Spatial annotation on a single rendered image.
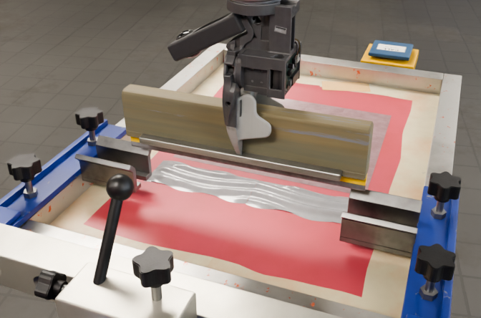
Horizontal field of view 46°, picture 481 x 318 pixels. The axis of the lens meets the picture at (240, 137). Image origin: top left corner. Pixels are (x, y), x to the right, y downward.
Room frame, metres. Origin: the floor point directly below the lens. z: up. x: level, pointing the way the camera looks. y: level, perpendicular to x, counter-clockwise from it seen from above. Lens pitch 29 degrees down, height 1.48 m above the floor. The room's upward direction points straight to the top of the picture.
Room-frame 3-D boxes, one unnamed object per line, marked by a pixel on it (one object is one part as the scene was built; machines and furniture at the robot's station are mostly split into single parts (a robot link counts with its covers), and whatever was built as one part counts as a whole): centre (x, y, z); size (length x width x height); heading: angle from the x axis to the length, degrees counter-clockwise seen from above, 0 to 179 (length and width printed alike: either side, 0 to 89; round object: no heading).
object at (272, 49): (0.68, -0.03, 1.23); 0.09 x 0.08 x 0.12; 69
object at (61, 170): (0.75, 0.28, 0.98); 0.30 x 0.05 x 0.07; 159
